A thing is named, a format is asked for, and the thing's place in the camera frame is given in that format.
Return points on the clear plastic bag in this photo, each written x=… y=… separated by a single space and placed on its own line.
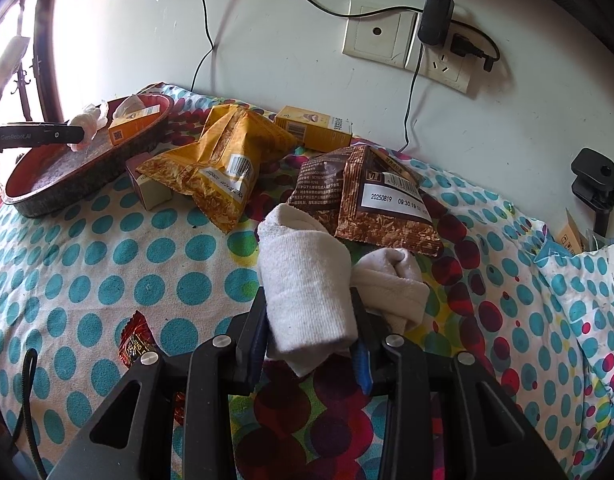
x=604 y=242

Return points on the brown snack packet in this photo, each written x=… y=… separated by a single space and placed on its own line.
x=372 y=195

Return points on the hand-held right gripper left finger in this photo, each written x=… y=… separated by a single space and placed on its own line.
x=252 y=355

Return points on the long yellow carton box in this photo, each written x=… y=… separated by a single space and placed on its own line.
x=312 y=127

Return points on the black angled plug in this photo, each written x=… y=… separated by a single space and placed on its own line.
x=469 y=50

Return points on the large white sock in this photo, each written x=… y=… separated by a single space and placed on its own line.
x=304 y=280

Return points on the yellow box with code label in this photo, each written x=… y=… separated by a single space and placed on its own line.
x=134 y=125

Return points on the white power socket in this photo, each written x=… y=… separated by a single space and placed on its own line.
x=444 y=72

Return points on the brown cardboard box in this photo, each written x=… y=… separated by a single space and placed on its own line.
x=572 y=235

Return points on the red candy wrapper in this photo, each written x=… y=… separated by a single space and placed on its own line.
x=137 y=342

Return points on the black power adapter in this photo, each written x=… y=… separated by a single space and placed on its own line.
x=435 y=15

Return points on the oval red tray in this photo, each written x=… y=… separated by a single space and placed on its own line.
x=52 y=175

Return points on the black clamp mount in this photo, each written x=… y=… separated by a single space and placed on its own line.
x=592 y=175

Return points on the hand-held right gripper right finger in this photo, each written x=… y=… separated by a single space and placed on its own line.
x=363 y=370

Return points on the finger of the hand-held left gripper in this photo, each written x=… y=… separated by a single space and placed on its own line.
x=47 y=135

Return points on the yellow snack packet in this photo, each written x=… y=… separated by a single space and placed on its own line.
x=222 y=160

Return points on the dark wooden window frame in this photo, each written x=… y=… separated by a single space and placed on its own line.
x=37 y=60

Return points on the white blank wall plate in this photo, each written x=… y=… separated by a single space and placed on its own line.
x=374 y=35

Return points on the small beige box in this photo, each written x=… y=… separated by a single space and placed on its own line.
x=149 y=192

